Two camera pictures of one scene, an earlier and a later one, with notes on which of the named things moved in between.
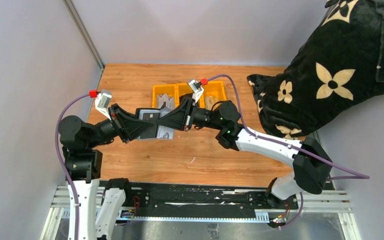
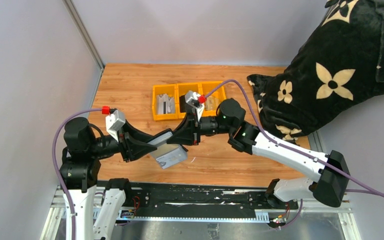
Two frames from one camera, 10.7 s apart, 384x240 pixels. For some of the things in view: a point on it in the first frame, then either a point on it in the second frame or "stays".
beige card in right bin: x=210 y=101 stays
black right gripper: x=188 y=112 to x=195 y=129
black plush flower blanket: x=356 y=49 stays
